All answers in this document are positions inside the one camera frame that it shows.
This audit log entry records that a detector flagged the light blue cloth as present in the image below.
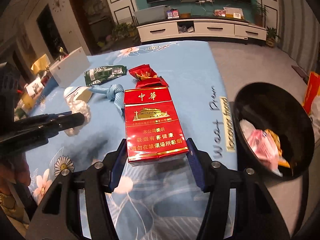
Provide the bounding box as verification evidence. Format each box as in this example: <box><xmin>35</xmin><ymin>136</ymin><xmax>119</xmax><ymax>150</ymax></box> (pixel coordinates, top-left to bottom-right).
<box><xmin>91</xmin><ymin>83</ymin><xmax>126</xmax><ymax>117</ymax></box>

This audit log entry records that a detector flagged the red yellow shopping bag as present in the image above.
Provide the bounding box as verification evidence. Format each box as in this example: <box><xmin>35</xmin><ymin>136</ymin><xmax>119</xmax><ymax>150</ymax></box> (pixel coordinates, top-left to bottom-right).
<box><xmin>301</xmin><ymin>71</ymin><xmax>320</xmax><ymax>116</ymax></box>

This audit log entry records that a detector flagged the white tv cabinet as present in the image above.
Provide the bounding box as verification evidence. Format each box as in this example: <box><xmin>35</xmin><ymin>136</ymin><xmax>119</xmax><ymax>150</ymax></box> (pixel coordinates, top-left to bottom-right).
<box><xmin>136</xmin><ymin>17</ymin><xmax>267</xmax><ymax>46</ymax></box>

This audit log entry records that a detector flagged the grey curtain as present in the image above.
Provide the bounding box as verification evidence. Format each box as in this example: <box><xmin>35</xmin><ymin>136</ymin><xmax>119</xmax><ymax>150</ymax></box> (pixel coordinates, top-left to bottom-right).
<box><xmin>277</xmin><ymin>0</ymin><xmax>320</xmax><ymax>80</ymax></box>

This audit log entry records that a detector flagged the glass tank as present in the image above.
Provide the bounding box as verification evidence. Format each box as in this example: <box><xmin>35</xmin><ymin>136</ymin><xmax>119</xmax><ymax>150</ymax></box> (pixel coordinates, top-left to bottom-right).
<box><xmin>133</xmin><ymin>5</ymin><xmax>167</xmax><ymax>26</ymax></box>

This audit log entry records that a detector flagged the white tissue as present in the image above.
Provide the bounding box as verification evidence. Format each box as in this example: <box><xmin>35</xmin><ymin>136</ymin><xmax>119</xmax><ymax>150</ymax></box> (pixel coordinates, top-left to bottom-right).
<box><xmin>64</xmin><ymin>99</ymin><xmax>92</xmax><ymax>137</ymax></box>

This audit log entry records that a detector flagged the cluster of bottles and jars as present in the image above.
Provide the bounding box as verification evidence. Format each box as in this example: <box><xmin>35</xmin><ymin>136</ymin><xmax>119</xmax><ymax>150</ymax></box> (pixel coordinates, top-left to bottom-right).
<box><xmin>14</xmin><ymin>74</ymin><xmax>51</xmax><ymax>117</ymax></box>

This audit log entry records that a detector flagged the white paper cup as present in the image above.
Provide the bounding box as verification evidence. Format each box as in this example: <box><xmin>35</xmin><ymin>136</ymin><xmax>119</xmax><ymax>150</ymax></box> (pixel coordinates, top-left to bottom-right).
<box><xmin>63</xmin><ymin>86</ymin><xmax>93</xmax><ymax>103</ymax></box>

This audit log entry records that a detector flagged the red snack wrapper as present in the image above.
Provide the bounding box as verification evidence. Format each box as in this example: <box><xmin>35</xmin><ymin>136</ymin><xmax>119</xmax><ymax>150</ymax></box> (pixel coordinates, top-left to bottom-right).
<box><xmin>128</xmin><ymin>64</ymin><xmax>170</xmax><ymax>89</ymax></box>

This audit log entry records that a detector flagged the black stand with plants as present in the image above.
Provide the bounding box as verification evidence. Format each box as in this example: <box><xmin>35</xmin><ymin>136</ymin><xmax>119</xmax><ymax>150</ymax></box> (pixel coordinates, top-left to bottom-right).
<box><xmin>110</xmin><ymin>22</ymin><xmax>139</xmax><ymax>46</ymax></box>

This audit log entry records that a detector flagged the white box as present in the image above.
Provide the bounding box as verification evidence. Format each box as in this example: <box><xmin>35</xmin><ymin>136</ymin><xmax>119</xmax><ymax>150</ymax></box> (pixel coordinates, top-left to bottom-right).
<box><xmin>49</xmin><ymin>46</ymin><xmax>89</xmax><ymax>88</ymax></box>

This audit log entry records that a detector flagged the blue floral tablecloth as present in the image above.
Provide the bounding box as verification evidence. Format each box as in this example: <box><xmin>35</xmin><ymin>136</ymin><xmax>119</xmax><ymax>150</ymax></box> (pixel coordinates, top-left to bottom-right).
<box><xmin>24</xmin><ymin>41</ymin><xmax>240</xmax><ymax>240</ymax></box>

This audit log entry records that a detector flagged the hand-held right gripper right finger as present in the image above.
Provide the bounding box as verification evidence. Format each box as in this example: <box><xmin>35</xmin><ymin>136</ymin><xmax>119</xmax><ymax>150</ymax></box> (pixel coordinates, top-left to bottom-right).
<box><xmin>185</xmin><ymin>137</ymin><xmax>295</xmax><ymax>240</ymax></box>

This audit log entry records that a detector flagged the red cigarette pack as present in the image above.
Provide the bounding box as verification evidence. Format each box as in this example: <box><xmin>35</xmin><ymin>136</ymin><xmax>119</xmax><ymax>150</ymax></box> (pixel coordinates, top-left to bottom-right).
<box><xmin>123</xmin><ymin>86</ymin><xmax>189</xmax><ymax>168</ymax></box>

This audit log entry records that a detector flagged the yellow cloth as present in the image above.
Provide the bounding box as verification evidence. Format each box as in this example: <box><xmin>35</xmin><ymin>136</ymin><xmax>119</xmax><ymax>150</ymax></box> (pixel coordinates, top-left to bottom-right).
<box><xmin>30</xmin><ymin>54</ymin><xmax>50</xmax><ymax>75</ymax></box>

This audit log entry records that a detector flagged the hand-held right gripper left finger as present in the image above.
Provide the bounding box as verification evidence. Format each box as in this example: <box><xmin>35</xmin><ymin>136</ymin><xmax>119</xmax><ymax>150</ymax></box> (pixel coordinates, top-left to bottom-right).
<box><xmin>26</xmin><ymin>138</ymin><xmax>128</xmax><ymax>240</ymax></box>

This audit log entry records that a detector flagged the pink packet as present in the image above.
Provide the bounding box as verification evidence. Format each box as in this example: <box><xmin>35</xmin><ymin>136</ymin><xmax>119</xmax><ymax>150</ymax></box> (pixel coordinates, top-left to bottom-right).
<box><xmin>247</xmin><ymin>129</ymin><xmax>278</xmax><ymax>168</ymax></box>

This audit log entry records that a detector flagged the tall potted plant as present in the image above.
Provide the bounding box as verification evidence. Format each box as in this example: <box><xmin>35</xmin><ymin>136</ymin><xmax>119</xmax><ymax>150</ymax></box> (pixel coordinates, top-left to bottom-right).
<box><xmin>252</xmin><ymin>1</ymin><xmax>270</xmax><ymax>27</ymax></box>

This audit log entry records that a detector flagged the dark floor mat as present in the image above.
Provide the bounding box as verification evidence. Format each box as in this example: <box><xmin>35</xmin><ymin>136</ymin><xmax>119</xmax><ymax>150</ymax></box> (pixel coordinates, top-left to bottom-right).
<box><xmin>292</xmin><ymin>65</ymin><xmax>310</xmax><ymax>79</ymax></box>

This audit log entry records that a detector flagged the black trash bin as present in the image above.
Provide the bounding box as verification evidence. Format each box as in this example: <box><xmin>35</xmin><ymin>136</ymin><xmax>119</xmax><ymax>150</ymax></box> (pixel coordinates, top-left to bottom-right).
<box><xmin>232</xmin><ymin>82</ymin><xmax>315</xmax><ymax>180</ymax></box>

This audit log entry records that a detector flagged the green snack packet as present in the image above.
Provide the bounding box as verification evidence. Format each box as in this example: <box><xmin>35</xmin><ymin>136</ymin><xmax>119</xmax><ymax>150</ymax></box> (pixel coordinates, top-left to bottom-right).
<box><xmin>84</xmin><ymin>65</ymin><xmax>127</xmax><ymax>87</ymax></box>

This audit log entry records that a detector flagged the person's left hand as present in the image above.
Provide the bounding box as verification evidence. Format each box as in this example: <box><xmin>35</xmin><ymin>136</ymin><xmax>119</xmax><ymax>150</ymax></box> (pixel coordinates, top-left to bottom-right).
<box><xmin>0</xmin><ymin>152</ymin><xmax>32</xmax><ymax>202</ymax></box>

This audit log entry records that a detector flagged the small potted plant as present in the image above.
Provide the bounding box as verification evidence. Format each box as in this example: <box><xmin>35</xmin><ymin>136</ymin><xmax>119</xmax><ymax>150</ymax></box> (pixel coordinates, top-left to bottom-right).
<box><xmin>265</xmin><ymin>27</ymin><xmax>282</xmax><ymax>48</ymax></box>

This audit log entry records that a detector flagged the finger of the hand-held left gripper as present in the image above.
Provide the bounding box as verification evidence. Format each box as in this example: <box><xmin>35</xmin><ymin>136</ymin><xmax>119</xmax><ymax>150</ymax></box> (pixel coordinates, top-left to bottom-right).
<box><xmin>14</xmin><ymin>112</ymin><xmax>86</xmax><ymax>138</ymax></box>
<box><xmin>0</xmin><ymin>127</ymin><xmax>63</xmax><ymax>158</ymax></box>

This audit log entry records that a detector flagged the black wall clock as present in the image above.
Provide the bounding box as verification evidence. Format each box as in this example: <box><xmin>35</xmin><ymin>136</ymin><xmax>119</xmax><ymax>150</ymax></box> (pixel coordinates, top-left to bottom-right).
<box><xmin>51</xmin><ymin>0</ymin><xmax>66</xmax><ymax>13</ymax></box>

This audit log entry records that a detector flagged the clear plastic bag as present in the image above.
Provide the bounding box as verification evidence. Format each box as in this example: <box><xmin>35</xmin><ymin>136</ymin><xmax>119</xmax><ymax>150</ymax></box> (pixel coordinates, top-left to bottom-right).
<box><xmin>239</xmin><ymin>119</ymin><xmax>258</xmax><ymax>143</ymax></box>

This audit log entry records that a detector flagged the yellow snack packet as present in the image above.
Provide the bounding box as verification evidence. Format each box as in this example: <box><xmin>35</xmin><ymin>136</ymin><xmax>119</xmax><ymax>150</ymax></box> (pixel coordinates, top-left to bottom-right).
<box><xmin>262</xmin><ymin>129</ymin><xmax>291</xmax><ymax>168</ymax></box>

